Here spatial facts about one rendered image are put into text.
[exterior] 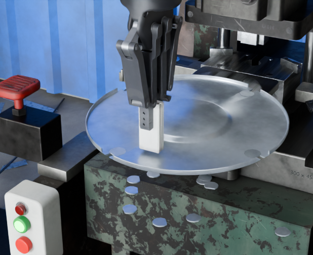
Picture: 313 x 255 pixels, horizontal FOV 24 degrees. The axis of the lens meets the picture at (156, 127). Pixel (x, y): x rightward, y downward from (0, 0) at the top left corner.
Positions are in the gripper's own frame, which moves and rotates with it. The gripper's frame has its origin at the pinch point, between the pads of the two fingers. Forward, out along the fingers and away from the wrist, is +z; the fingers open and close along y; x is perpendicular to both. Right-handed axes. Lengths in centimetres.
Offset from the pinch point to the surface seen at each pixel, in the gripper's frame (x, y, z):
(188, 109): -0.7, -12.2, 2.7
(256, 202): 9.6, -15.3, 17.3
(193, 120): 1.5, -9.3, 2.9
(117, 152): -3.9, 2.2, 4.0
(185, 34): -25, -59, 10
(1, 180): -104, -83, 81
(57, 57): -126, -146, 63
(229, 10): -0.4, -24.7, -8.8
